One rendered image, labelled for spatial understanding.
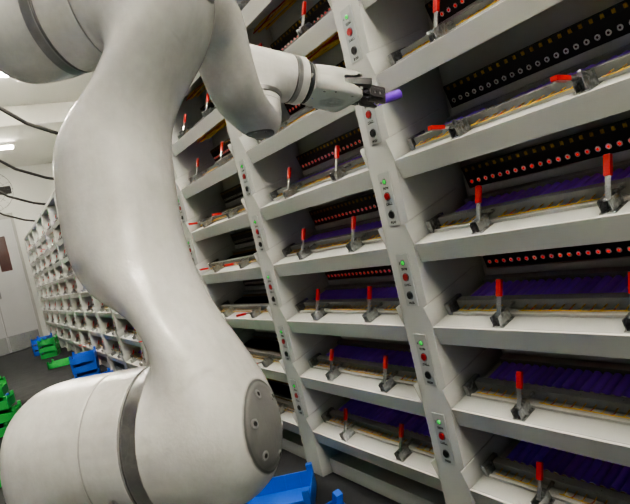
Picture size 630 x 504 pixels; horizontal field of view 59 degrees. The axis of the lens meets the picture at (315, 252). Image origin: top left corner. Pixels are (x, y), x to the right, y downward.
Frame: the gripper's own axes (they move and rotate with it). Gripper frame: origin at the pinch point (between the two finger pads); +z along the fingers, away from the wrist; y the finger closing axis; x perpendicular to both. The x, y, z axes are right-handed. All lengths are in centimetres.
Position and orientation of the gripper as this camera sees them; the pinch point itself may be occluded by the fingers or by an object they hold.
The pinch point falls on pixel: (371, 96)
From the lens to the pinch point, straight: 112.2
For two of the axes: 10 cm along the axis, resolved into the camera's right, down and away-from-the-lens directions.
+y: 5.2, -0.9, -8.5
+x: -0.2, -10.0, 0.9
